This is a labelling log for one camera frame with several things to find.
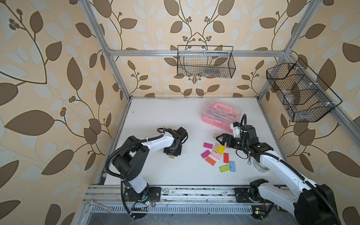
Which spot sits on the blue block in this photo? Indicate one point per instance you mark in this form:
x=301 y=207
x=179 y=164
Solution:
x=232 y=166

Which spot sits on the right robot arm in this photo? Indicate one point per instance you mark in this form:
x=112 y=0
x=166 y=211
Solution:
x=309 y=202

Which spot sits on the light pink block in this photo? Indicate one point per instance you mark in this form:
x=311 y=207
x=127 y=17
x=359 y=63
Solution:
x=216 y=155

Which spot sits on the orange block in pile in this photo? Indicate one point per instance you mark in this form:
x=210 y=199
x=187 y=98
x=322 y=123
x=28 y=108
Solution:
x=211 y=161

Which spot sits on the pink plastic storage box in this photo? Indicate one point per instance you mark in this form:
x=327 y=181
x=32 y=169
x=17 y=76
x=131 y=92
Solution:
x=220 y=116

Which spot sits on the red block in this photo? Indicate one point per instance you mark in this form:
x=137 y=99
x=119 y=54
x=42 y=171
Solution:
x=226 y=158

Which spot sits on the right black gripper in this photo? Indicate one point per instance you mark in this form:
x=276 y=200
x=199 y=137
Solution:
x=229 y=140

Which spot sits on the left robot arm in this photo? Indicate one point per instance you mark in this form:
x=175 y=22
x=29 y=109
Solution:
x=126 y=163

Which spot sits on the lower magenta block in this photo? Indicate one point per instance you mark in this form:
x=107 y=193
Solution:
x=205 y=154

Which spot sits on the natural wood block in pile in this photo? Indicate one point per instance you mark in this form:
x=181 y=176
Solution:
x=216 y=147

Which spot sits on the flat magenta block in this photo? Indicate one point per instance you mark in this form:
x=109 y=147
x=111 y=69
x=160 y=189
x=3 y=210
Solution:
x=208 y=145

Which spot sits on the yellow block in pile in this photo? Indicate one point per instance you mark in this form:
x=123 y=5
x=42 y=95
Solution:
x=221 y=149

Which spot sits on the green block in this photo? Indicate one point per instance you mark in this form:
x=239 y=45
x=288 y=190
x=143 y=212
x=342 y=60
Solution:
x=224 y=168

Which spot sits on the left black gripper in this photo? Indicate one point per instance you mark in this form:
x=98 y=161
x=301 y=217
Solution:
x=177 y=153

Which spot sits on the right black wire basket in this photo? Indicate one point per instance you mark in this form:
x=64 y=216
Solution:
x=305 y=95

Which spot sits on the silver wrench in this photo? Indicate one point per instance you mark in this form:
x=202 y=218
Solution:
x=108 y=209

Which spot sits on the white tape roll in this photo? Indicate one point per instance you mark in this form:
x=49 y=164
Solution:
x=258 y=166

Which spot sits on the black wire basket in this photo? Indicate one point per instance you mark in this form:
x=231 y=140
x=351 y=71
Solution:
x=305 y=95
x=205 y=61

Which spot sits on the back black wire basket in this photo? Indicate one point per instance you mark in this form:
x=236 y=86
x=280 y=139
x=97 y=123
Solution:
x=205 y=61

